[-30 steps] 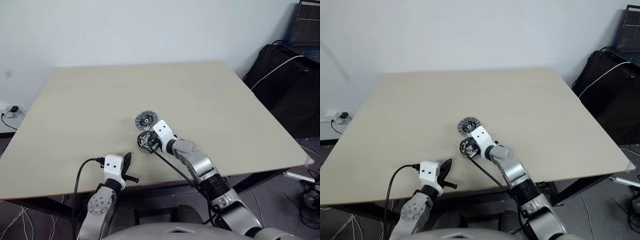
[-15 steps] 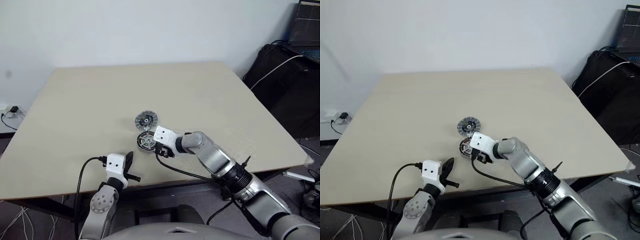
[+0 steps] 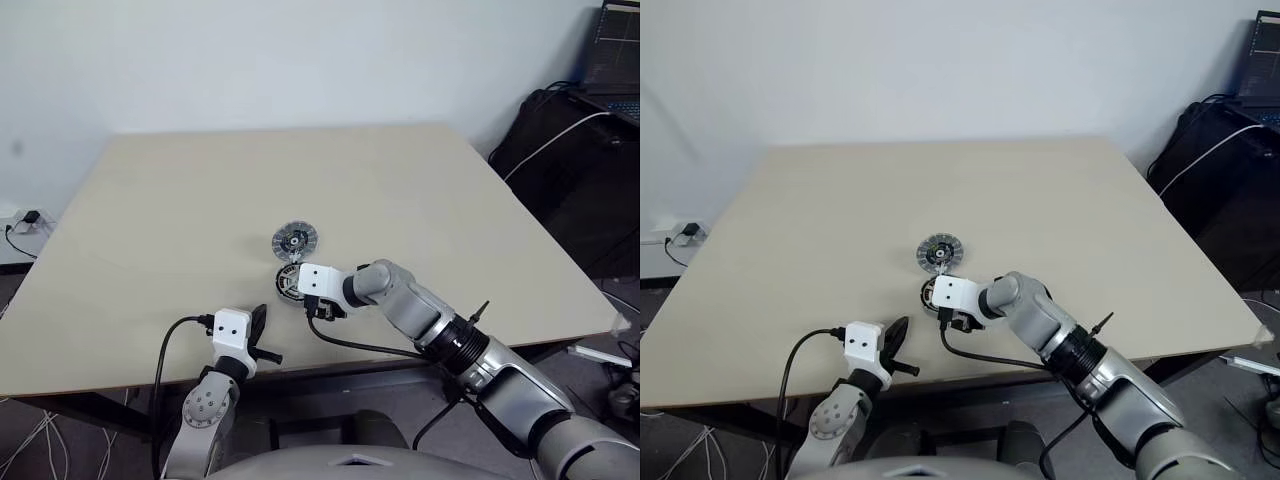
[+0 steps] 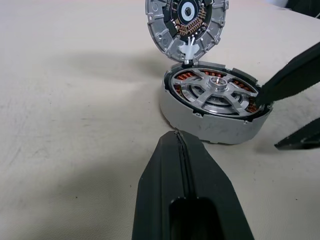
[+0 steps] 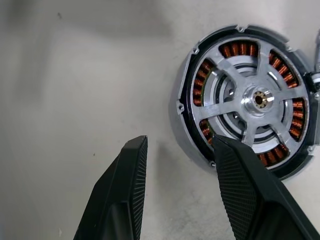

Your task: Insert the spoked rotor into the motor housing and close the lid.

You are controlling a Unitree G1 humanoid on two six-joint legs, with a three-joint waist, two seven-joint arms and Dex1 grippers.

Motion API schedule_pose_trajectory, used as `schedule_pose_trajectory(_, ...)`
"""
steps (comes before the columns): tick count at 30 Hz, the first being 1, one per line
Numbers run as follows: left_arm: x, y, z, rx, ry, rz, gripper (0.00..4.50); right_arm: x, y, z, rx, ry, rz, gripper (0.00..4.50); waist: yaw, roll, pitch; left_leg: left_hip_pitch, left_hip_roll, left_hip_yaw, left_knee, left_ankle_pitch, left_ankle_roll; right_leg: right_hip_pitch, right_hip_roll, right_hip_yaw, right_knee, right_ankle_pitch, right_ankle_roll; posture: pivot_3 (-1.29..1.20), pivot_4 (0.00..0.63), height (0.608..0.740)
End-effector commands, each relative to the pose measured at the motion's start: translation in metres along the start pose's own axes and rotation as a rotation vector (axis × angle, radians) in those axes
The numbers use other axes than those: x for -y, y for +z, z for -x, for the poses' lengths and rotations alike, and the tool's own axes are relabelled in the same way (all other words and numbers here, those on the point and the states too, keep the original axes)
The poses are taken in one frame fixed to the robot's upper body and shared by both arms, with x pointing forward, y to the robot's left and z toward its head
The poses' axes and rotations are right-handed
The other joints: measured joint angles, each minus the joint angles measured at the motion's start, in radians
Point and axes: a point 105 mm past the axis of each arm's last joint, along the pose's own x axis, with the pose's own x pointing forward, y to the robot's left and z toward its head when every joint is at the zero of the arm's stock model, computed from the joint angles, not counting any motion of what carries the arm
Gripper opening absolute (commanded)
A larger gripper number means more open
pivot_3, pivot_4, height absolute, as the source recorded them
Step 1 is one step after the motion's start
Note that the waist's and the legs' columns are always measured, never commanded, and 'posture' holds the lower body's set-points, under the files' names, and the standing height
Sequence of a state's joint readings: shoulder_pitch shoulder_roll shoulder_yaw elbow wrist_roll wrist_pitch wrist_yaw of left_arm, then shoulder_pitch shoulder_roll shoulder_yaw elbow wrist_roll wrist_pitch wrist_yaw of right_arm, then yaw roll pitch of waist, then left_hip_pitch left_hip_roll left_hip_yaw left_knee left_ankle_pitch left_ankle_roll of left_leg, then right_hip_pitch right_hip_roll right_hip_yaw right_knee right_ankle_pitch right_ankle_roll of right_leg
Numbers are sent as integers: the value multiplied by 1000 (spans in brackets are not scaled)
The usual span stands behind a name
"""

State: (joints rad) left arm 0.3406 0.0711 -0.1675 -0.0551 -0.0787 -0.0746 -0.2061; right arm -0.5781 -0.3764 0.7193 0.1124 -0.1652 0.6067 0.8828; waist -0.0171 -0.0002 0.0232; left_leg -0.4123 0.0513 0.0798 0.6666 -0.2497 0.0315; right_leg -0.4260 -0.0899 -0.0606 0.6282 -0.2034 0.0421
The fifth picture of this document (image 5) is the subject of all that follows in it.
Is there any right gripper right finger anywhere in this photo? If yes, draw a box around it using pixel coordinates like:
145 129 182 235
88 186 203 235
211 134 320 240

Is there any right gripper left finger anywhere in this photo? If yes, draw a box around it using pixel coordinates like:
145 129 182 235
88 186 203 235
73 135 149 240

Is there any motor stator with copper windings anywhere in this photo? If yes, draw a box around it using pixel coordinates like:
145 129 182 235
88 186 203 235
170 23 315 183

